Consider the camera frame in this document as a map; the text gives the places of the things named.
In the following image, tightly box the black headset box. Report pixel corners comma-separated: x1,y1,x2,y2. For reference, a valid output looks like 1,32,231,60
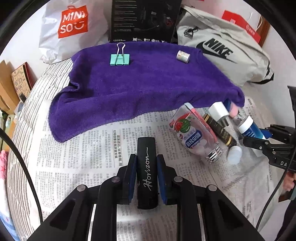
110,0,182,43

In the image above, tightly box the clear candy bottle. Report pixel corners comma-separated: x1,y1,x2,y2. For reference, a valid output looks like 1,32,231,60
169,102,223,164

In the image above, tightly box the pink jar with blue lid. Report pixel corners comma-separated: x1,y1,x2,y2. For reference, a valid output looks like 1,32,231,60
223,99,238,118

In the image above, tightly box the black Horizon case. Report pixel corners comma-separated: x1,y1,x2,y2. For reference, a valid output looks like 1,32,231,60
137,137,159,210

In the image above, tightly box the white Miniso shopping bag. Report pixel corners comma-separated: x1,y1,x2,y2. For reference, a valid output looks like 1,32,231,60
39,1,108,64

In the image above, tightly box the white Nike bag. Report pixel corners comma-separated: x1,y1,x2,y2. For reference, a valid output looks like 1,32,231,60
176,5,274,86

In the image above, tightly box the person's right hand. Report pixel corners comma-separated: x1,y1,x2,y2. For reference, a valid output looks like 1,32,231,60
283,172,295,191

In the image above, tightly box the white charger plug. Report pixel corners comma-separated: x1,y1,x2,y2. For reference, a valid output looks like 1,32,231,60
208,101,229,128

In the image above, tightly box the white USB adapter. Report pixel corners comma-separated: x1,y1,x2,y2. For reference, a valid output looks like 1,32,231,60
227,146,242,165

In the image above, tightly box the newspaper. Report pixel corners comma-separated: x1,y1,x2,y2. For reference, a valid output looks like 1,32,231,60
29,100,281,227

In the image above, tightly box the purple towel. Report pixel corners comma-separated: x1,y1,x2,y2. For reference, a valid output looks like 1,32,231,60
49,42,244,143

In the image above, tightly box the blue and white bottle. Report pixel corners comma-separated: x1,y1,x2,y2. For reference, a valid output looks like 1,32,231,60
237,114,266,158

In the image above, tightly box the white roll with green label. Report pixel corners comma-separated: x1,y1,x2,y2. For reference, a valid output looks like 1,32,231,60
176,50,190,64

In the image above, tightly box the red paper bag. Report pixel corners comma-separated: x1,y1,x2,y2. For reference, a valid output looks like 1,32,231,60
222,10,261,43

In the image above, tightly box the dark brown Grand Reserve box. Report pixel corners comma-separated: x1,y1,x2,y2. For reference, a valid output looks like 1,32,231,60
203,113,237,148

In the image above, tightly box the teal binder clip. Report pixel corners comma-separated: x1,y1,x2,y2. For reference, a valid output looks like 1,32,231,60
109,42,130,66

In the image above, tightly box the black cable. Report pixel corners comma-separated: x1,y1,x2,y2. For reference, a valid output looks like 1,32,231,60
0,127,44,224

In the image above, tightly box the brown patterned book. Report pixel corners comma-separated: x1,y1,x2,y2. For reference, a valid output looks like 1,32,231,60
11,62,34,102

